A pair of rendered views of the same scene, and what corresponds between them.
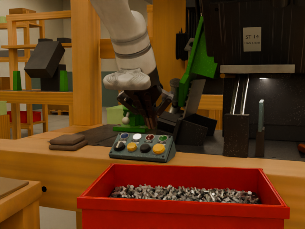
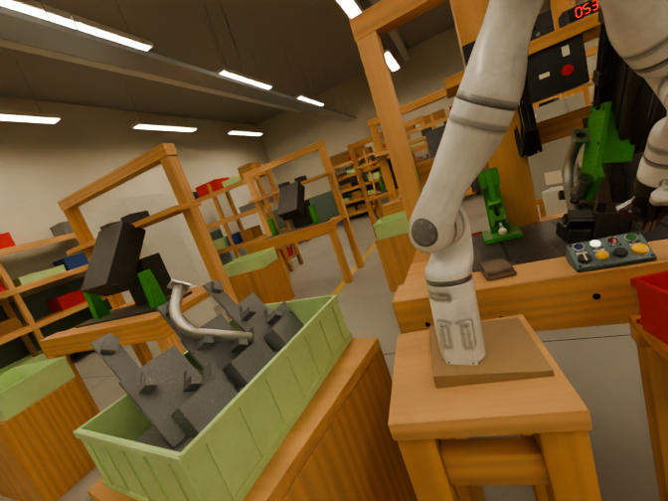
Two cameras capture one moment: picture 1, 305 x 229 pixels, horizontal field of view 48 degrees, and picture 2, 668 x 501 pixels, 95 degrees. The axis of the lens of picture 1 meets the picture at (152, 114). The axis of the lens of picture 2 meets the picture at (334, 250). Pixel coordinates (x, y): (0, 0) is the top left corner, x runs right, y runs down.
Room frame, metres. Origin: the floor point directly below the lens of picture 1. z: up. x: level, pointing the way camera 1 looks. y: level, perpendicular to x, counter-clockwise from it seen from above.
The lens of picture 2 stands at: (0.09, 0.59, 1.29)
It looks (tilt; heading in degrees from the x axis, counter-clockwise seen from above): 11 degrees down; 6
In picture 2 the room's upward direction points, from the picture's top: 19 degrees counter-clockwise
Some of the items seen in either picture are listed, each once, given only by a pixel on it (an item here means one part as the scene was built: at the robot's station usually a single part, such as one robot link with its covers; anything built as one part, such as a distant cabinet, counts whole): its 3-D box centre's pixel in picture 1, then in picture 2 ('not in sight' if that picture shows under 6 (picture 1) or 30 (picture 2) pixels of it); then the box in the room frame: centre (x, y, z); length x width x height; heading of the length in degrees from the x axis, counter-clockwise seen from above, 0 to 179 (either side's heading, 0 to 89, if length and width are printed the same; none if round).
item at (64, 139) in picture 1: (69, 141); (496, 268); (0.98, 0.24, 0.91); 0.10 x 0.08 x 0.03; 168
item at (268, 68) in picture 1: (259, 72); not in sight; (0.96, -0.30, 1.11); 0.39 x 0.16 x 0.03; 161
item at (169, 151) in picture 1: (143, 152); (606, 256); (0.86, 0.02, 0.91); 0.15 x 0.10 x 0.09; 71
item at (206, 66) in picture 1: (207, 53); (607, 139); (1.05, -0.16, 1.17); 0.13 x 0.12 x 0.20; 71
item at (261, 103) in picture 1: (260, 127); not in sight; (0.90, -0.29, 0.97); 0.10 x 0.02 x 0.14; 161
